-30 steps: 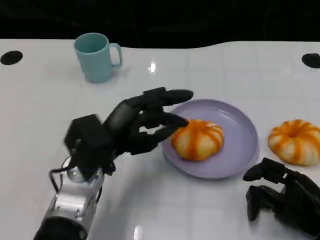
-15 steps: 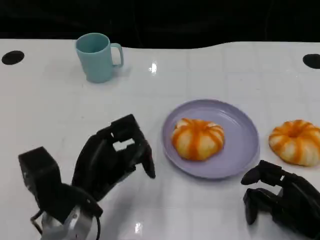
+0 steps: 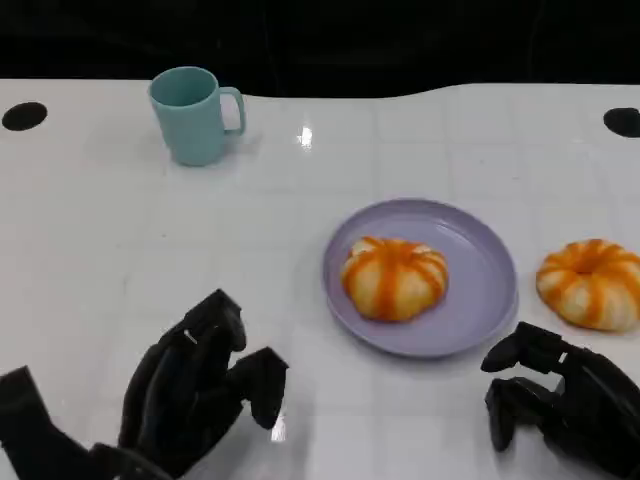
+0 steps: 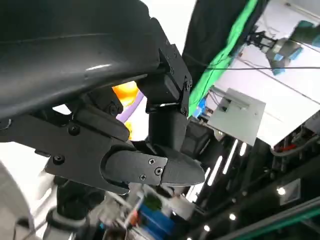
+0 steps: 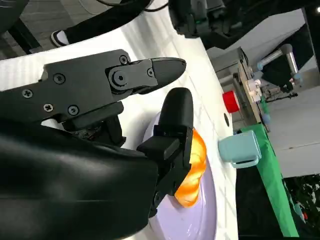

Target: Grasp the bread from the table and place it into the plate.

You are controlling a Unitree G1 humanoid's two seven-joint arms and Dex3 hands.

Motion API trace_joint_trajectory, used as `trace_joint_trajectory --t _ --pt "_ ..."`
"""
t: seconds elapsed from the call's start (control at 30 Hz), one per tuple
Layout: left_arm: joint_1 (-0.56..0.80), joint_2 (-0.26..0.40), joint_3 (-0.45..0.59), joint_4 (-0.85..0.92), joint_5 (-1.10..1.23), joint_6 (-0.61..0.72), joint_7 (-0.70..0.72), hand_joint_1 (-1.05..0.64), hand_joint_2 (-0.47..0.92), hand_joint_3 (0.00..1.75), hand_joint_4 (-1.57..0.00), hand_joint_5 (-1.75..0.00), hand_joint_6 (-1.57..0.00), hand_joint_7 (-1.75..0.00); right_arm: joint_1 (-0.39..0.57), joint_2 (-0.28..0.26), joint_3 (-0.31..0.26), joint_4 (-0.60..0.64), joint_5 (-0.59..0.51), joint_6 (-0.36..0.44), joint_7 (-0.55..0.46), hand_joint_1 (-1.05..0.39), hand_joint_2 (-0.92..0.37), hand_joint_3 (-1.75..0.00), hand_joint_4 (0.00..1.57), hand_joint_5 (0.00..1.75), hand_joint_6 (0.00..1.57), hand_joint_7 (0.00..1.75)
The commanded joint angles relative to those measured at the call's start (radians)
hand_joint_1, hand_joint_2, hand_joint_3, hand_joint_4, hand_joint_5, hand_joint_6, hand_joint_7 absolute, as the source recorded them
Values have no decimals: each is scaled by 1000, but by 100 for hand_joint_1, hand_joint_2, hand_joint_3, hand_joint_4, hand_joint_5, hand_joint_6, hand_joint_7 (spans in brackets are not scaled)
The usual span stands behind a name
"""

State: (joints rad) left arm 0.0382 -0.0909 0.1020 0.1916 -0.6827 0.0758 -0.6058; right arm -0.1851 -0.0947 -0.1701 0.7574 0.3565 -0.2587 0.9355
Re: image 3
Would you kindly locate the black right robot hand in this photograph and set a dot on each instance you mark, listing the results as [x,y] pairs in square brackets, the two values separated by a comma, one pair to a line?
[590,400]

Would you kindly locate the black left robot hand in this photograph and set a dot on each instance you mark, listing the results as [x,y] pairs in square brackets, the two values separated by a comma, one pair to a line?
[175,400]

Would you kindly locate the orange and white bread roll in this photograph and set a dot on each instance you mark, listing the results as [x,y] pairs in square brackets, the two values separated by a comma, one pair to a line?
[590,290]
[395,280]

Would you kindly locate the lilac plate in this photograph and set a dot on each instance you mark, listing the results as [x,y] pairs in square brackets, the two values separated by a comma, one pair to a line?
[480,300]

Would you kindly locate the pale green mug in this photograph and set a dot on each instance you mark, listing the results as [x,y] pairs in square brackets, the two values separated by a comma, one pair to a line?
[187,125]

